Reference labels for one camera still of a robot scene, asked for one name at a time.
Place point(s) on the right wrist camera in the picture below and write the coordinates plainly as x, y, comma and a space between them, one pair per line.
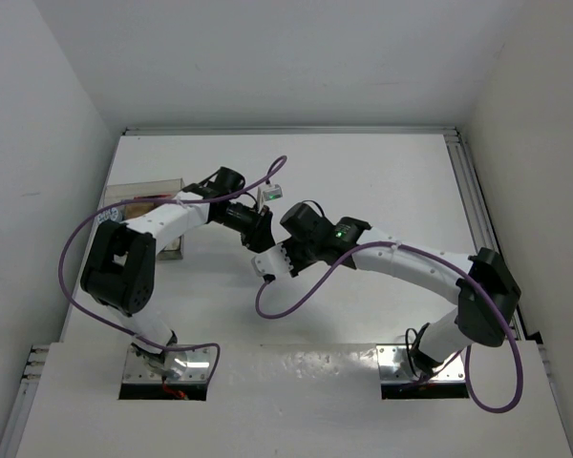
272, 263

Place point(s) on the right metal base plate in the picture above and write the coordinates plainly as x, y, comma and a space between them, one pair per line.
394, 368

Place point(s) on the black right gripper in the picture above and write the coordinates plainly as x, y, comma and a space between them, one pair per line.
297, 266

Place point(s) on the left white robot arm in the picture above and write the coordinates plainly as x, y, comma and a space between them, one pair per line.
120, 269

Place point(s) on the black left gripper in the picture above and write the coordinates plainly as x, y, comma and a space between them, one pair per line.
257, 236

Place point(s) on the metal base plate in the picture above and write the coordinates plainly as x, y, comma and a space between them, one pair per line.
394, 368
185, 367

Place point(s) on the aluminium frame rail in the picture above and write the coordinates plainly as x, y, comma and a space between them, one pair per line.
291, 130

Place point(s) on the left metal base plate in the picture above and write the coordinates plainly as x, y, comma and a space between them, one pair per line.
185, 367

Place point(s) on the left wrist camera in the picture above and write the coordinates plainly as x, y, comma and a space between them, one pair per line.
268, 192

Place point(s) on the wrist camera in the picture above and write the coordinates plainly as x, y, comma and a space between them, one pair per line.
268, 192
272, 263

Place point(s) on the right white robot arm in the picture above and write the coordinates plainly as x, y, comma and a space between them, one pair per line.
479, 286

